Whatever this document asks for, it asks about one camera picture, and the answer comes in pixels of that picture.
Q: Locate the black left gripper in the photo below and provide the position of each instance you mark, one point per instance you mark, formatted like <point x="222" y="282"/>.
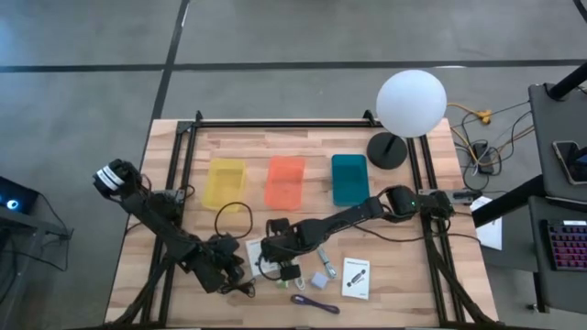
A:
<point x="214" y="272"/>

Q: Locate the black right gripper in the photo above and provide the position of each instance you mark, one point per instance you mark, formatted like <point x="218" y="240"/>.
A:
<point x="280" y="249"/>

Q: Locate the small green item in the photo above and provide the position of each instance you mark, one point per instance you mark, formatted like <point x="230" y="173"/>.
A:
<point x="281" y="284"/>

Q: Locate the small white paper leaflet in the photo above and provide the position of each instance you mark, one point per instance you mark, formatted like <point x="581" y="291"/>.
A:
<point x="253" y="256"/>

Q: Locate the pale blue small cube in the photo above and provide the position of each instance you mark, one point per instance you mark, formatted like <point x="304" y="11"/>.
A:
<point x="319" y="280"/>

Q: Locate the white booklet with scooter print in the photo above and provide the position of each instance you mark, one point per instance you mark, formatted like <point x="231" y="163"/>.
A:
<point x="356" y="279"/>

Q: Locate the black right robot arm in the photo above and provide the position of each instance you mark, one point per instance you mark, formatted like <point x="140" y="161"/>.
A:
<point x="344" y="220"/>

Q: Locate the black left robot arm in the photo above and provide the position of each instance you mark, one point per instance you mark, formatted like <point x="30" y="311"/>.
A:
<point x="151" y="215"/>

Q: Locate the orange translucent plastic bin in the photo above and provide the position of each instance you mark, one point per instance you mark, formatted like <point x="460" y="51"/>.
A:
<point x="285" y="183"/>

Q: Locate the yellow translucent plastic bin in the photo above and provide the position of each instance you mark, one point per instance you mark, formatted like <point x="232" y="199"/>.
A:
<point x="224" y="183"/>

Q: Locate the teal plastic bin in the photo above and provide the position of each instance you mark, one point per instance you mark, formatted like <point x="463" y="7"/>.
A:
<point x="350" y="181"/>

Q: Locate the white globe table lamp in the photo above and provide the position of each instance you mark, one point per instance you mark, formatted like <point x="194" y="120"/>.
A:
<point x="411" y="103"/>

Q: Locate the dark metal side stand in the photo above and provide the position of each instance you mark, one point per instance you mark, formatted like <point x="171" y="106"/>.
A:
<point x="27" y="222"/>

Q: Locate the white paper sheet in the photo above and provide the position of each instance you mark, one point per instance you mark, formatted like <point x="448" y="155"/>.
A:
<point x="490" y="231"/>

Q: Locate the black box with blue light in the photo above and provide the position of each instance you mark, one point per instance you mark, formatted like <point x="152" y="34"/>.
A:
<point x="23" y="194"/>

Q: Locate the black power strip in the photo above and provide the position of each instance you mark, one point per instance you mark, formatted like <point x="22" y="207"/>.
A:
<point x="482" y="158"/>

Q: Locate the black diagonal beam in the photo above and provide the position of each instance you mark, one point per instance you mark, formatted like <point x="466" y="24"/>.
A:
<point x="509" y="201"/>

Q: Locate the grey desk with keyboard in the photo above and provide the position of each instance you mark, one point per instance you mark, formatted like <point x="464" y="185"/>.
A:
<point x="564" y="289"/>

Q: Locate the backlit computer keyboard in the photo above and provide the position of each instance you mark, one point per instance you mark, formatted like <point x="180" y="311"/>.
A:
<point x="568" y="247"/>

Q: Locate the grey desk with phone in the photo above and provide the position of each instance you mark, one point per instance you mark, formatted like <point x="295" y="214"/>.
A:
<point x="546" y="119"/>

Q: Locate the black smartphone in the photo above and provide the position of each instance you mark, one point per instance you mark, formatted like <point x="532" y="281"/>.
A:
<point x="568" y="160"/>

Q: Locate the black round pole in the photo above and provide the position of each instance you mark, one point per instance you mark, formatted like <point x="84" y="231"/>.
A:
<point x="568" y="82"/>

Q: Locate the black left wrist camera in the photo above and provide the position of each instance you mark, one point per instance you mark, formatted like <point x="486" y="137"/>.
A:
<point x="224" y="243"/>

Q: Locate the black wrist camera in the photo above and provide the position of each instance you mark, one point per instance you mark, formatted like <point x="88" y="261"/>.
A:
<point x="224" y="243"/>
<point x="277" y="227"/>

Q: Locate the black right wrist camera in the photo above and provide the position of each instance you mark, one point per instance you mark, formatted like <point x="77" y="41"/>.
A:
<point x="277" y="227"/>

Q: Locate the black aluminium table frame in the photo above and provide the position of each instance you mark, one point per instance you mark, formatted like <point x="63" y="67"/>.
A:
<point x="275" y="124"/>

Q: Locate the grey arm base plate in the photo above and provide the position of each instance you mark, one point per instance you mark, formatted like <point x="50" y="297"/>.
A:
<point x="461" y="196"/>

